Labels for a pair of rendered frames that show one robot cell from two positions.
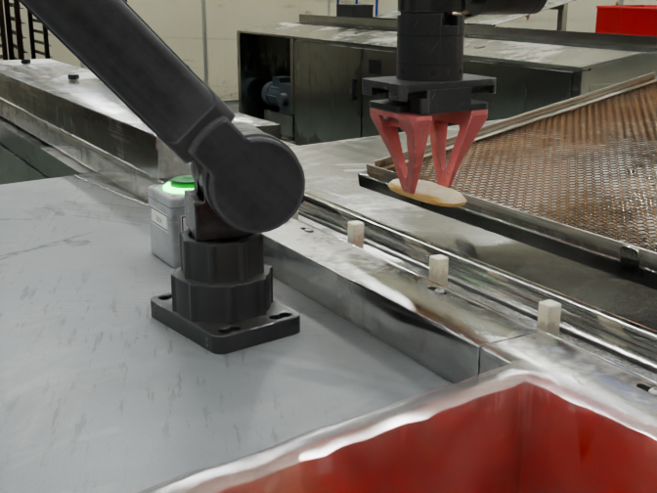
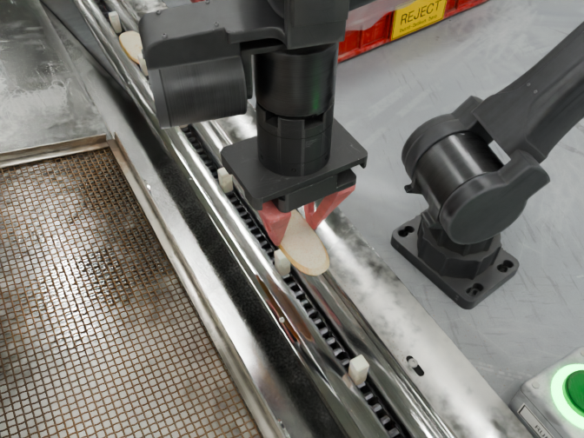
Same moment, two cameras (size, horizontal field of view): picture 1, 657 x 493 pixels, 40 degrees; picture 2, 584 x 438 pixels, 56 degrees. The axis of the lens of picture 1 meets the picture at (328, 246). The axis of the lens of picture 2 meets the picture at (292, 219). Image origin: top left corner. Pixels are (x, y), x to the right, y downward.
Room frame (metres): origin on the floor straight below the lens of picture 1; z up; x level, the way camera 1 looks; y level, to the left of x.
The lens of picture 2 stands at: (1.12, -0.08, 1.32)
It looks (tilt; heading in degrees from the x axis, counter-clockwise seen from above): 49 degrees down; 181
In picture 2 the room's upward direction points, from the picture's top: straight up
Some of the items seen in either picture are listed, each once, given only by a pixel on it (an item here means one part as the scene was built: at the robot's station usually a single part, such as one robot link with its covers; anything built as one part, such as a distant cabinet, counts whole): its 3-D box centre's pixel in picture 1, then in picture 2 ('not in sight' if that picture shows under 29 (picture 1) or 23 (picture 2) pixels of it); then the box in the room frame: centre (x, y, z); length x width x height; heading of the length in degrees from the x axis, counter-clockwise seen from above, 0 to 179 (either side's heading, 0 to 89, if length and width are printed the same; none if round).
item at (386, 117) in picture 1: (422, 139); (299, 195); (0.79, -0.08, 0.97); 0.07 x 0.07 x 0.09; 30
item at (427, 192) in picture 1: (425, 189); (293, 233); (0.80, -0.09, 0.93); 0.10 x 0.04 x 0.01; 30
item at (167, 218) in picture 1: (194, 237); (560, 425); (0.94, 0.14, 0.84); 0.08 x 0.08 x 0.11; 31
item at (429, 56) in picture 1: (429, 56); (294, 133); (0.80, -0.09, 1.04); 0.10 x 0.07 x 0.07; 120
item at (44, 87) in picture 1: (85, 100); not in sight; (1.72, 0.46, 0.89); 1.25 x 0.18 x 0.09; 31
